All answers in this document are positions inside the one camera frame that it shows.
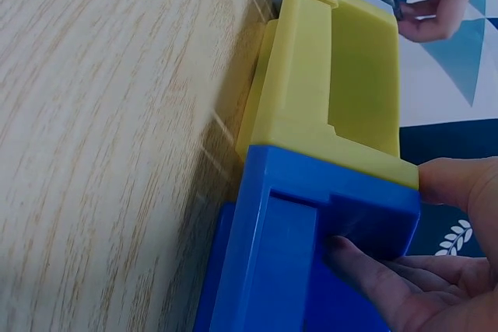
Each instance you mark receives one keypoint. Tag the person's left hand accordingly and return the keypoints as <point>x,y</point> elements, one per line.
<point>443,17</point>

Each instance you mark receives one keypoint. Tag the person's right hand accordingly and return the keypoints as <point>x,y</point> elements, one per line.
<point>467,293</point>

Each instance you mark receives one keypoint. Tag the person's left fingers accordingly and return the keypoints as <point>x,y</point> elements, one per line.
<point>422,9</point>

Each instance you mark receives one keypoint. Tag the blue plastic bin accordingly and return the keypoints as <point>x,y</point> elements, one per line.
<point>288,270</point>

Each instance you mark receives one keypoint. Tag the yellow plastic bin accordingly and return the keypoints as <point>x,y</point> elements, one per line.
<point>307,75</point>

